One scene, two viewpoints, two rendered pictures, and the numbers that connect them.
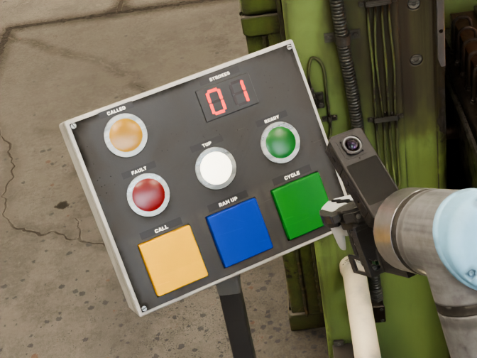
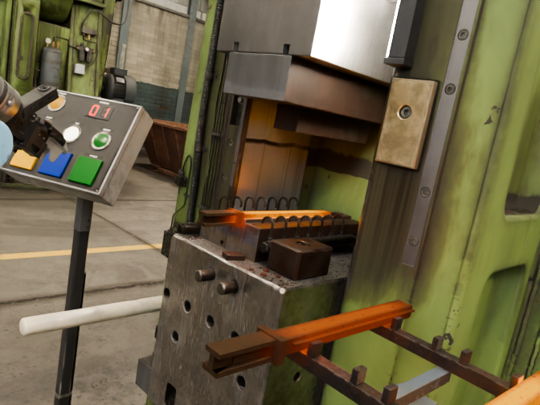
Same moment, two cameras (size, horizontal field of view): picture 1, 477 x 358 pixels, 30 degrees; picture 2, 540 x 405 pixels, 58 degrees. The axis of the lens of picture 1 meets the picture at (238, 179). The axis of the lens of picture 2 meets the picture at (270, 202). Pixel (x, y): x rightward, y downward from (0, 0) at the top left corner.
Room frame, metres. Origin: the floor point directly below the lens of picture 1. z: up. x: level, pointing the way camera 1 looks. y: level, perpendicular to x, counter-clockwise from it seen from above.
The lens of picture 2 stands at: (0.26, -1.24, 1.23)
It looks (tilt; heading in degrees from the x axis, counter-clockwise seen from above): 10 degrees down; 36
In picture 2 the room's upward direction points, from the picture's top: 11 degrees clockwise
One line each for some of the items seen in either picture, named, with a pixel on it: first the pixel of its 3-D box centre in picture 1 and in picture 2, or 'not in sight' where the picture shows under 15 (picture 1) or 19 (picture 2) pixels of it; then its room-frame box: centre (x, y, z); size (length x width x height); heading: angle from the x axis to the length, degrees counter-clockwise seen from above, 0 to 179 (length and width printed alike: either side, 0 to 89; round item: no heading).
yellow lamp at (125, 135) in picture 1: (125, 135); (57, 103); (1.01, 0.14, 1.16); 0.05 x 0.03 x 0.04; 84
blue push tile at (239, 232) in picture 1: (238, 232); (56, 163); (0.96, 0.01, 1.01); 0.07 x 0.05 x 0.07; 109
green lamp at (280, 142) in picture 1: (280, 142); (100, 140); (1.04, -0.07, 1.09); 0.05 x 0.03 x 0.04; 84
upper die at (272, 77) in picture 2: not in sight; (313, 91); (1.31, -0.54, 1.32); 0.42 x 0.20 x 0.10; 174
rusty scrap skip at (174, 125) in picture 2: not in sight; (186, 152); (5.96, 4.87, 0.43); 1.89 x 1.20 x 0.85; 83
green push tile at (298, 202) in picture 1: (302, 205); (86, 171); (0.99, -0.08, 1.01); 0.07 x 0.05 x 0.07; 109
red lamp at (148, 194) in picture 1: (148, 194); not in sight; (0.97, 0.12, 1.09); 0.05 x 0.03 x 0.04; 84
